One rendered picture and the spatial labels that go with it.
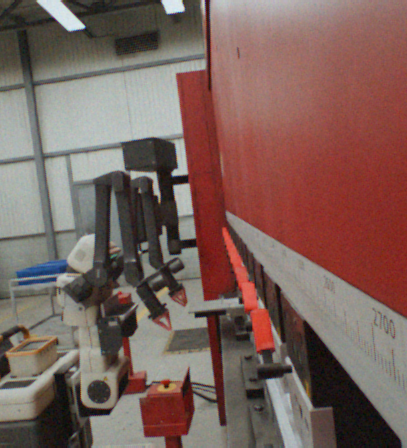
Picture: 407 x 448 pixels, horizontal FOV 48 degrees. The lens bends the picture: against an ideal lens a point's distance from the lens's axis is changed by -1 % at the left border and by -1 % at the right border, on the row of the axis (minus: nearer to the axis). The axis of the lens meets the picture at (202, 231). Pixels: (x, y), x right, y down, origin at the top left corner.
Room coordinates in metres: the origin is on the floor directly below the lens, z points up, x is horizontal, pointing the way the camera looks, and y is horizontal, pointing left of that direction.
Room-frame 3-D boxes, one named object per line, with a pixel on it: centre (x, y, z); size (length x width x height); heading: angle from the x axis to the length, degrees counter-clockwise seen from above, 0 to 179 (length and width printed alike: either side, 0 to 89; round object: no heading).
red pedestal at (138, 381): (3.75, 0.75, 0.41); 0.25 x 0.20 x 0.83; 88
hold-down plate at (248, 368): (1.47, -0.10, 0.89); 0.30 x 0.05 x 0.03; 178
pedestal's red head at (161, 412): (1.67, 0.21, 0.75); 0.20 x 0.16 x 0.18; 173
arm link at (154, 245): (2.20, 0.24, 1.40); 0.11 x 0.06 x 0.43; 174
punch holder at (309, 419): (0.50, -0.12, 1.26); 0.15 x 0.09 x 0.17; 178
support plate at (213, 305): (2.08, -0.03, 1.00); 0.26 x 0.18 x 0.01; 88
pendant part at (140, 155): (3.35, 0.30, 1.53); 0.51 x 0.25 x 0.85; 166
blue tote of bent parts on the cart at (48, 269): (4.90, 1.73, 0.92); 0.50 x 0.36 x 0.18; 84
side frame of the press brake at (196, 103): (3.04, -0.38, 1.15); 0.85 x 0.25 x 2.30; 88
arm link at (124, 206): (1.77, 0.29, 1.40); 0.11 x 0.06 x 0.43; 174
